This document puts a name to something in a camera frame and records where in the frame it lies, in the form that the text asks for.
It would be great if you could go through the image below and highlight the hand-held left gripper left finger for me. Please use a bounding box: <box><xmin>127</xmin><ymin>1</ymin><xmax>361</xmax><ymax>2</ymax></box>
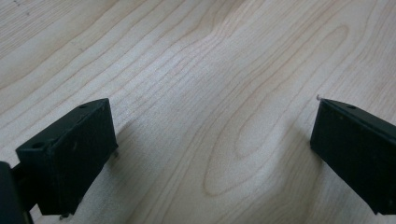
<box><xmin>15</xmin><ymin>97</ymin><xmax>120</xmax><ymax>217</ymax></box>

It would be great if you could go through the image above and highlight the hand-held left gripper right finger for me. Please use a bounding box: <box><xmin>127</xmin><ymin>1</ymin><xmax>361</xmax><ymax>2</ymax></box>
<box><xmin>309</xmin><ymin>98</ymin><xmax>396</xmax><ymax>216</ymax></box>

